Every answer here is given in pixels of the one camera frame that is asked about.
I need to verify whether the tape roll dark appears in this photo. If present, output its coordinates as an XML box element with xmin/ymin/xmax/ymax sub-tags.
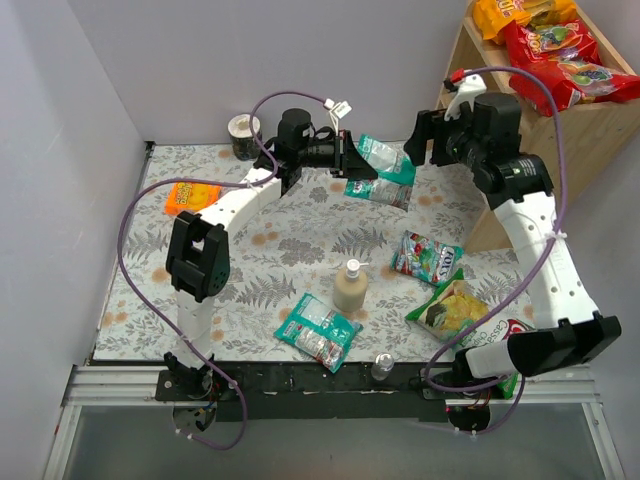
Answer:
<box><xmin>227</xmin><ymin>113</ymin><xmax>260</xmax><ymax>161</ymax></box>

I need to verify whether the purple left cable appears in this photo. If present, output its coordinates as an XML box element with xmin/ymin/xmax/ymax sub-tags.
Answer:
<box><xmin>117</xmin><ymin>90</ymin><xmax>351</xmax><ymax>451</ymax></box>

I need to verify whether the green cassava chips bag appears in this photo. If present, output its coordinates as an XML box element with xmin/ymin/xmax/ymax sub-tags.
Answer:
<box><xmin>404</xmin><ymin>272</ymin><xmax>536</xmax><ymax>401</ymax></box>

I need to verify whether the teal Fox's bag back side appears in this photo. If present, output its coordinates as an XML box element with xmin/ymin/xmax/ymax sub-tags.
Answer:
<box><xmin>344</xmin><ymin>135</ymin><xmax>416</xmax><ymax>211</ymax></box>

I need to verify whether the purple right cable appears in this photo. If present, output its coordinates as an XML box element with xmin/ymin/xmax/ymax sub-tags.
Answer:
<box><xmin>422</xmin><ymin>65</ymin><xmax>569</xmax><ymax>435</ymax></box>

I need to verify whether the beige pump soap bottle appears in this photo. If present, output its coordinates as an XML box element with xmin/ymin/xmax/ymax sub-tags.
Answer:
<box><xmin>333</xmin><ymin>259</ymin><xmax>369</xmax><ymax>313</ymax></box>

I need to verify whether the orange snack box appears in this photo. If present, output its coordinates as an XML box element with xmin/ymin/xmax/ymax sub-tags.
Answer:
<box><xmin>164</xmin><ymin>182</ymin><xmax>221</xmax><ymax>216</ymax></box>

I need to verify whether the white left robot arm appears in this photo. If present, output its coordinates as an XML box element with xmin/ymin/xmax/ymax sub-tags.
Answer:
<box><xmin>164</xmin><ymin>100</ymin><xmax>377</xmax><ymax>399</ymax></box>

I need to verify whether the purple cable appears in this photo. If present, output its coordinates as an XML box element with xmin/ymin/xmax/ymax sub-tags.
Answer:
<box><xmin>117</xmin><ymin>90</ymin><xmax>351</xmax><ymax>451</ymax></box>
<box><xmin>422</xmin><ymin>65</ymin><xmax>569</xmax><ymax>435</ymax></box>

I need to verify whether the clear small bottle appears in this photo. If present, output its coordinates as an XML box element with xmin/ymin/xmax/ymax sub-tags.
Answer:
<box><xmin>370</xmin><ymin>352</ymin><xmax>395</xmax><ymax>381</ymax></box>

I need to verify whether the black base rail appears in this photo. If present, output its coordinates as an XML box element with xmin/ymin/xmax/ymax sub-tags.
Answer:
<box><xmin>155</xmin><ymin>359</ymin><xmax>502</xmax><ymax>432</ymax></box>

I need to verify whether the Fox's candy bag front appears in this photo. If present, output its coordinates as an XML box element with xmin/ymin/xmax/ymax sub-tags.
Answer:
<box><xmin>390</xmin><ymin>230</ymin><xmax>464</xmax><ymax>287</ymax></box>

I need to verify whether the red candy bag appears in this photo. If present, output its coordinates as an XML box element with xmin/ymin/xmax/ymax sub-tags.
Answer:
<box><xmin>523</xmin><ymin>60</ymin><xmax>639</xmax><ymax>111</ymax></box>
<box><xmin>502</xmin><ymin>19</ymin><xmax>601</xmax><ymax>68</ymax></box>

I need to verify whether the orange candy bag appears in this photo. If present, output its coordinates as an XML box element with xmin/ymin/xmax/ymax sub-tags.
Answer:
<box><xmin>472</xmin><ymin>0</ymin><xmax>577</xmax><ymax>45</ymax></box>

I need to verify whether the teal candy bag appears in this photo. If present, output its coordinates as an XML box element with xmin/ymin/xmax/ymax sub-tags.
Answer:
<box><xmin>274</xmin><ymin>293</ymin><xmax>363</xmax><ymax>374</ymax></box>

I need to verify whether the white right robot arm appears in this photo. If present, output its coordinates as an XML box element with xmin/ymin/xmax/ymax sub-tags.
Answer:
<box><xmin>404</xmin><ymin>67</ymin><xmax>622</xmax><ymax>393</ymax></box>

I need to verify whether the floral table mat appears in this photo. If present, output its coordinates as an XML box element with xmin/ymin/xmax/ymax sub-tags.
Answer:
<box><xmin>94</xmin><ymin>140</ymin><xmax>556</xmax><ymax>364</ymax></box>

